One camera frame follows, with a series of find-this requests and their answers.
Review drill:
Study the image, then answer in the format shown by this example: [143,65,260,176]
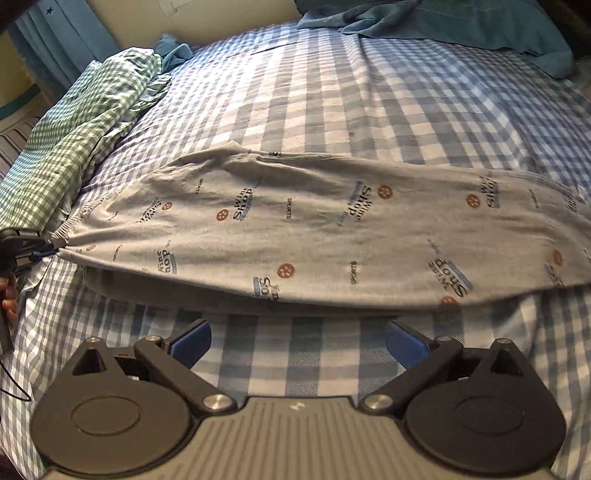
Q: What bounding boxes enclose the green checked quilt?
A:
[0,47,172,232]

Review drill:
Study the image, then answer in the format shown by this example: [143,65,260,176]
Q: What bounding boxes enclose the blue fleece blanket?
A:
[295,0,575,80]

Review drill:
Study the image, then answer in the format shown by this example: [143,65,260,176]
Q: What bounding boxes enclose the grey printed pants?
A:
[50,142,591,311]

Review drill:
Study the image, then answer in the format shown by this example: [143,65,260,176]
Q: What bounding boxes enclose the person's left hand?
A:
[0,276,20,329]

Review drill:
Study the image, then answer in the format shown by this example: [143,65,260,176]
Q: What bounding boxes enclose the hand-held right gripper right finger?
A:
[360,319,525,414]

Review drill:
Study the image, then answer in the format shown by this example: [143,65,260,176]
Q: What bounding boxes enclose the small blue cloth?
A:
[154,34,194,71]

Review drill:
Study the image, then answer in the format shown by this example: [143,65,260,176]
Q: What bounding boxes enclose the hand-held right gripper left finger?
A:
[68,318,237,416]

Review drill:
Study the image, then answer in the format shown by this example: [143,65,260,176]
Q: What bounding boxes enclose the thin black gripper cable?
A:
[0,357,32,403]

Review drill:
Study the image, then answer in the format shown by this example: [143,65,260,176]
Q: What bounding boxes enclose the striped headboard with teal trim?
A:
[0,46,47,182]

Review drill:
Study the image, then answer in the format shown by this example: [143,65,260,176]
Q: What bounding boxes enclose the blue star curtain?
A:
[8,0,99,99]

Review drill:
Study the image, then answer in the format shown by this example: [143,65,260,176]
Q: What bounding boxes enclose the blue checked bed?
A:
[0,18,591,480]

